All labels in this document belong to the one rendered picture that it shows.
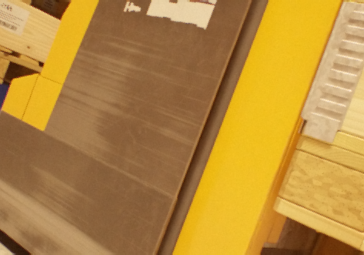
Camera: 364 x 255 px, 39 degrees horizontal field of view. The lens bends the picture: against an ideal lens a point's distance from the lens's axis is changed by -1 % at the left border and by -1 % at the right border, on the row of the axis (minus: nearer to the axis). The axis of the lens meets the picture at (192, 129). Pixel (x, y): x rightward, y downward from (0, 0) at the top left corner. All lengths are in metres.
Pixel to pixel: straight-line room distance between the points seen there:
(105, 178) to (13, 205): 0.28
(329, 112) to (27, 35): 1.67
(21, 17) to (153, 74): 1.32
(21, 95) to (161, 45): 0.41
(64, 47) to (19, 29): 1.06
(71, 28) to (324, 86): 0.62
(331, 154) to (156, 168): 0.32
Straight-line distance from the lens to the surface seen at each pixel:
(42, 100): 1.20
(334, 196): 0.77
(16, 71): 2.97
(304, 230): 1.41
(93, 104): 1.07
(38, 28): 2.29
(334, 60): 0.81
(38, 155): 1.17
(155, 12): 1.04
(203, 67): 0.92
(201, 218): 0.92
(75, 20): 1.20
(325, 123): 0.79
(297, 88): 0.88
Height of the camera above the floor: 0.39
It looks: level
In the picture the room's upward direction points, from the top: 21 degrees clockwise
